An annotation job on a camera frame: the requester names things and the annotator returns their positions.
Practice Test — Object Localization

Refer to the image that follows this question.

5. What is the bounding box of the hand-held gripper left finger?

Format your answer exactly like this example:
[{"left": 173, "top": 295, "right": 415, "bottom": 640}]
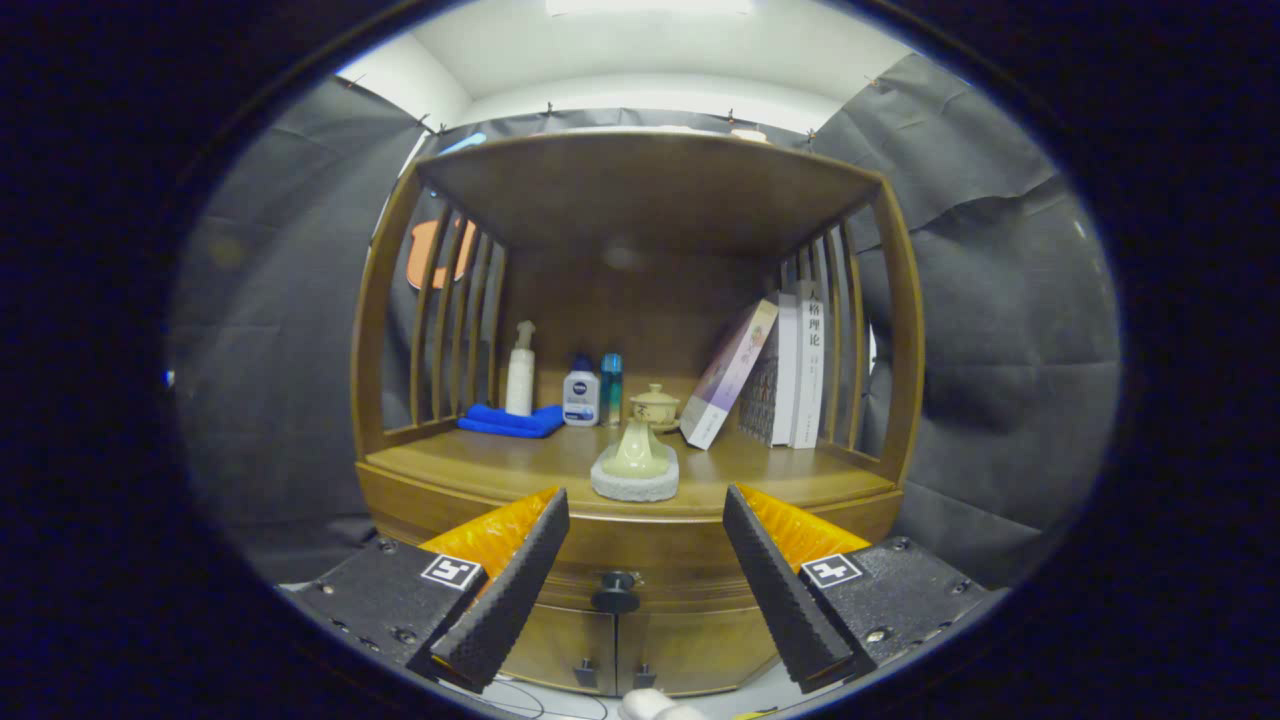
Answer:
[{"left": 285, "top": 487, "right": 571, "bottom": 694}]

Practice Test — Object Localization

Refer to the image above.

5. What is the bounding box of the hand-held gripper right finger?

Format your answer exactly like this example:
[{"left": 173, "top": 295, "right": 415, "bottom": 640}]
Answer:
[{"left": 722, "top": 484, "right": 1001, "bottom": 696}]

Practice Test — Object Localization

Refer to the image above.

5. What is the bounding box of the pale green ornament grey base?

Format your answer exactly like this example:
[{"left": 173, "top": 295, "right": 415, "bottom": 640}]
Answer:
[{"left": 590, "top": 418, "right": 681, "bottom": 503}]

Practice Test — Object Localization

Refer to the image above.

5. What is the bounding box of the wooden cabinet door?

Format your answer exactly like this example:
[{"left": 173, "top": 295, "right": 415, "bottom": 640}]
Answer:
[
  {"left": 500, "top": 605, "right": 619, "bottom": 696},
  {"left": 615, "top": 600, "right": 781, "bottom": 698}
]

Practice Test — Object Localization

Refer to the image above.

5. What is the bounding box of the wooden countertop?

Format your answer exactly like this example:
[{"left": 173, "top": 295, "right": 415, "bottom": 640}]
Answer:
[{"left": 358, "top": 425, "right": 901, "bottom": 521}]

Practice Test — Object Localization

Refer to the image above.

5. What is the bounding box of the wooden cabinet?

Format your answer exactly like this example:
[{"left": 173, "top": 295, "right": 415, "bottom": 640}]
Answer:
[{"left": 350, "top": 128, "right": 926, "bottom": 698}]

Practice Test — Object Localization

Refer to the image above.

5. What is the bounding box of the white rounded object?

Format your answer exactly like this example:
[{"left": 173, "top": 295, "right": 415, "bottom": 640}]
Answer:
[{"left": 618, "top": 688, "right": 706, "bottom": 720}]

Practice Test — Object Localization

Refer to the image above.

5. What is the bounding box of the blue cloth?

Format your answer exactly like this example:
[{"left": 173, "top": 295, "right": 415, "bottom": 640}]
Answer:
[{"left": 457, "top": 403, "right": 566, "bottom": 439}]

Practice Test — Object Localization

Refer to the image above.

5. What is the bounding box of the dark patterned book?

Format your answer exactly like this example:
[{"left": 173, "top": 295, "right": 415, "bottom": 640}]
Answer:
[{"left": 738, "top": 350, "right": 779, "bottom": 446}]

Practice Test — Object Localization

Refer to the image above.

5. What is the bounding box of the white bottle with blue cap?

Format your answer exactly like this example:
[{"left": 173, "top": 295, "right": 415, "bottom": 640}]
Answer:
[{"left": 562, "top": 355, "right": 601, "bottom": 428}]

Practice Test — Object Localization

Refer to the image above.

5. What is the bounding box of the white pump bottle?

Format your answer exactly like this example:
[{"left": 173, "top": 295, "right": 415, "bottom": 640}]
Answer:
[{"left": 505, "top": 320, "right": 537, "bottom": 417}]

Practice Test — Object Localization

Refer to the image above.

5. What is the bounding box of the purple book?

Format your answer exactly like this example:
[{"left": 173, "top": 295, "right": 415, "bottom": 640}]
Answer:
[{"left": 680, "top": 298, "right": 779, "bottom": 451}]

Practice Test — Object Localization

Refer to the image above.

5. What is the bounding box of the beige lidded tea bowl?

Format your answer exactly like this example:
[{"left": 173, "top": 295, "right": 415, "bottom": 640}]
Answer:
[{"left": 629, "top": 384, "right": 682, "bottom": 434}]

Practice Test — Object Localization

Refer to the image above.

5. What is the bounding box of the white book with black lettering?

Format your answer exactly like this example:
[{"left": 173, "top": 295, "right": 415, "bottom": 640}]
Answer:
[{"left": 790, "top": 280, "right": 827, "bottom": 450}]

